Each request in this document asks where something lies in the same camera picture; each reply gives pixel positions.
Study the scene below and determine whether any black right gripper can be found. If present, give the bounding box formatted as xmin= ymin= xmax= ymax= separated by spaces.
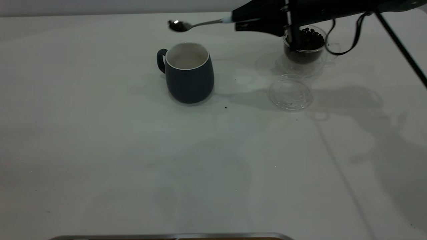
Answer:
xmin=232 ymin=0 xmax=378 ymax=51

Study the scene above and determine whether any metal spoon light blue handle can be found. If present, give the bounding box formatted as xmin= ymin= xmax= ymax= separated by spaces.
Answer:
xmin=167 ymin=17 xmax=235 ymax=33

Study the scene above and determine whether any dark blue-grey ceramic mug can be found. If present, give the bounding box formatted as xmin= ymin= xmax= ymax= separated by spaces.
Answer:
xmin=157 ymin=43 xmax=215 ymax=104

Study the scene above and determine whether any dark coffee beans pile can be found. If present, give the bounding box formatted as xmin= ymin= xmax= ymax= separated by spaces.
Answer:
xmin=284 ymin=28 xmax=326 ymax=64

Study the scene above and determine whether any clear glass saucer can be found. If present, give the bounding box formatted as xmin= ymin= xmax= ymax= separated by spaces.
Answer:
xmin=268 ymin=74 xmax=314 ymax=112

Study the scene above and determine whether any clear double-wall glass cup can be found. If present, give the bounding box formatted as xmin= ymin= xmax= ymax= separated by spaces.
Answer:
xmin=275 ymin=25 xmax=341 ymax=78

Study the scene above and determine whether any looped black arm cable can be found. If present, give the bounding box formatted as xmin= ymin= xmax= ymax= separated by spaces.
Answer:
xmin=325 ymin=11 xmax=371 ymax=56

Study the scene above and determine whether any straight black arm cable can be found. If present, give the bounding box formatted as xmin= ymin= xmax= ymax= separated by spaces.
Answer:
xmin=375 ymin=12 xmax=427 ymax=88

